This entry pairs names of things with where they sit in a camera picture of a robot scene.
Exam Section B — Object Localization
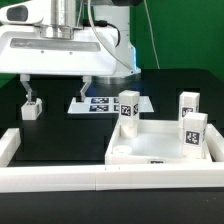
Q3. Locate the white hanging cable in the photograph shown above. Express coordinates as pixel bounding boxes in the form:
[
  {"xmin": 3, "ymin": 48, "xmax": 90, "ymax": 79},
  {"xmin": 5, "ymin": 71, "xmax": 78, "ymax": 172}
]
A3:
[{"xmin": 143, "ymin": 0, "xmax": 161, "ymax": 70}]

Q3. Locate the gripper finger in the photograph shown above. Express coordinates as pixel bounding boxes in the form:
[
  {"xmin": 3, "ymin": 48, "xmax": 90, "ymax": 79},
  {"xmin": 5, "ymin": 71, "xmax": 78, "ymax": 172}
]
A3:
[
  {"xmin": 20, "ymin": 74, "xmax": 37, "ymax": 103},
  {"xmin": 76, "ymin": 76, "xmax": 92, "ymax": 102}
]

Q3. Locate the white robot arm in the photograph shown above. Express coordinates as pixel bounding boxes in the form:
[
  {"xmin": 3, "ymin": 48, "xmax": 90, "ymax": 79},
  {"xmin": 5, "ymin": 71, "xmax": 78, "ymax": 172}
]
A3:
[{"xmin": 0, "ymin": 0, "xmax": 142, "ymax": 102}]

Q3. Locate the white square tabletop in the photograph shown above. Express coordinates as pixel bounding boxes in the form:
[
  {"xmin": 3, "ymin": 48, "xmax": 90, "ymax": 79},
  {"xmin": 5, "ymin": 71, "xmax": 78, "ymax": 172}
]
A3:
[{"xmin": 105, "ymin": 120, "xmax": 212, "ymax": 165}]

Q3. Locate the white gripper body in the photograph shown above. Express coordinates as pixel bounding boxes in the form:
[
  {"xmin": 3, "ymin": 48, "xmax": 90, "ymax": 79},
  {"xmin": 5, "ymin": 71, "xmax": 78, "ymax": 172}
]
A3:
[{"xmin": 0, "ymin": 25, "xmax": 117, "ymax": 76}]

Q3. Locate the white marker base plate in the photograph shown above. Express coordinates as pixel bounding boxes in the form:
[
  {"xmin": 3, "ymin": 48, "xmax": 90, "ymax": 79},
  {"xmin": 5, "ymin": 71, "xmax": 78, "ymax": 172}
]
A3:
[{"xmin": 68, "ymin": 96, "xmax": 154, "ymax": 114}]

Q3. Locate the white U-shaped obstacle fence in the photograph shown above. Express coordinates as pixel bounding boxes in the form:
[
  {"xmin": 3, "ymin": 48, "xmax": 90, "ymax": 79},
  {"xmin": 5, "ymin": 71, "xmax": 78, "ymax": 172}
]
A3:
[{"xmin": 0, "ymin": 128, "xmax": 224, "ymax": 193}]

